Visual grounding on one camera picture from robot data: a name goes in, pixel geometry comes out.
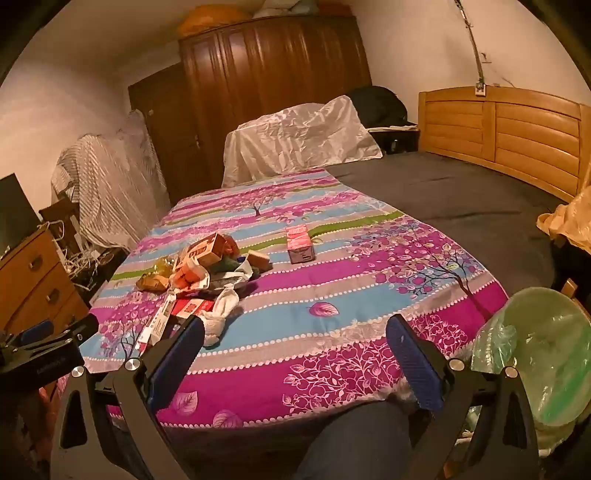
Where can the orange brown carton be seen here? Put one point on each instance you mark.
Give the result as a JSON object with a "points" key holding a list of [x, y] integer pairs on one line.
{"points": [[205, 249]]}

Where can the yellow sponge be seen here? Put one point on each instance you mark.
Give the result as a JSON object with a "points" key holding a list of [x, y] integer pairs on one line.
{"points": [[258, 261]]}

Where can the person's dark trouser leg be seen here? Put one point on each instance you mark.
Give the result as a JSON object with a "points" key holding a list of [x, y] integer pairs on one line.
{"points": [[355, 443]]}

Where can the orange bag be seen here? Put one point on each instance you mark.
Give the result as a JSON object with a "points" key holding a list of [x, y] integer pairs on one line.
{"points": [[207, 21]]}

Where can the white plastic cover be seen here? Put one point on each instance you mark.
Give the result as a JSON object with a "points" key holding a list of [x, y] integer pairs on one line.
{"points": [[295, 138]]}

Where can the pink carton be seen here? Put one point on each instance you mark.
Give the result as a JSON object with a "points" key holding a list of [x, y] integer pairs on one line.
{"points": [[299, 244]]}

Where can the black nightstand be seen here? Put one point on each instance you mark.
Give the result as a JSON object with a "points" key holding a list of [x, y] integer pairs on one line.
{"points": [[397, 141]]}

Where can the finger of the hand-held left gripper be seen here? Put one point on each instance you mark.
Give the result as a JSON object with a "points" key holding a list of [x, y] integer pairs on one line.
{"points": [[76, 330], [37, 332]]}

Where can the wooden dresser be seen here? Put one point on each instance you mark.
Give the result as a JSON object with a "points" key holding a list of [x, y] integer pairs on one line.
{"points": [[37, 286]]}

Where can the black bag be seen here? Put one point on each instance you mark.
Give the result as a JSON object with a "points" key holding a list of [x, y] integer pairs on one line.
{"points": [[378, 106]]}

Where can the striped grey cloth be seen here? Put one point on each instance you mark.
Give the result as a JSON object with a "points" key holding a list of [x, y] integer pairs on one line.
{"points": [[106, 184]]}

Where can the floral striped blanket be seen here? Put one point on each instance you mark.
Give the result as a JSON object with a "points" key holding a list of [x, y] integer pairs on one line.
{"points": [[323, 300]]}

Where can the dark grey bedsheet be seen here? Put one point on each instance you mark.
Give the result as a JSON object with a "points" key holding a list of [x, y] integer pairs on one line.
{"points": [[461, 207]]}

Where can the green bin with plastic liner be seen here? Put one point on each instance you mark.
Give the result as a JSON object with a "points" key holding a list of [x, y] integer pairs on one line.
{"points": [[545, 360]]}

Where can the black monitor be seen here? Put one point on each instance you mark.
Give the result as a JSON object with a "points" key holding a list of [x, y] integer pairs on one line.
{"points": [[14, 212]]}

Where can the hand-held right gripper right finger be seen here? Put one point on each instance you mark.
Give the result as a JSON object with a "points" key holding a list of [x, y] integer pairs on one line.
{"points": [[415, 369]]}

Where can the green scouring pad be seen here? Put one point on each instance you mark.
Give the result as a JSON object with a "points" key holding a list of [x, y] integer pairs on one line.
{"points": [[226, 266]]}

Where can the brown wooden wardrobe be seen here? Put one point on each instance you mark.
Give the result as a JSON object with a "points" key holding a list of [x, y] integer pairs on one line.
{"points": [[277, 69]]}

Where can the dark wooden door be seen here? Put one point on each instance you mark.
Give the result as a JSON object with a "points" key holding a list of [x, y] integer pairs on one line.
{"points": [[171, 120]]}

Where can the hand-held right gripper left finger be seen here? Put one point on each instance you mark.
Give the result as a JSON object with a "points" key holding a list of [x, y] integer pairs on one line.
{"points": [[178, 360]]}

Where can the red white flat box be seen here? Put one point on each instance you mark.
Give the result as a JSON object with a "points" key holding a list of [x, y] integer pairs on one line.
{"points": [[168, 318]]}

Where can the wooden headboard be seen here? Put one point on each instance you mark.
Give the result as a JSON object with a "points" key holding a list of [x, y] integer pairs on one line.
{"points": [[531, 134]]}

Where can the clear yellow snack packet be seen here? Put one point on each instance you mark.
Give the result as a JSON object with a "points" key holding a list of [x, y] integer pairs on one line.
{"points": [[164, 264]]}

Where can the white pillows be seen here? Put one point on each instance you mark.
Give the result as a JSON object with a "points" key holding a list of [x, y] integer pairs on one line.
{"points": [[281, 9]]}

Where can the golden patterned cloth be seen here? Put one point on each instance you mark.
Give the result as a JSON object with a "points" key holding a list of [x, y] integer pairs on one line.
{"points": [[577, 217]]}

